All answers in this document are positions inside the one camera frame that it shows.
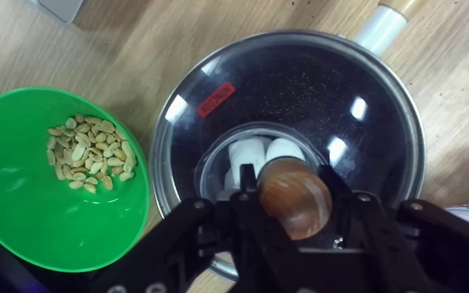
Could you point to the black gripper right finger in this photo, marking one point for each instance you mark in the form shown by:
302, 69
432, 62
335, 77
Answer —
408, 245

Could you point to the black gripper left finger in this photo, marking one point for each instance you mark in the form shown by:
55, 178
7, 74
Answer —
203, 238

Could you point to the glass lid with wooden knob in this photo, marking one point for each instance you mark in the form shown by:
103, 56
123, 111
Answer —
301, 92

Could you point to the white marshmallows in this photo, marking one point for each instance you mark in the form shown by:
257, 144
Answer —
252, 155

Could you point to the peanuts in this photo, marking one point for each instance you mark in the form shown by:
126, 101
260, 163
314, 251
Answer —
89, 152

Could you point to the green plastic bowl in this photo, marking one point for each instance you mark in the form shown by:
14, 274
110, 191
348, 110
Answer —
24, 228

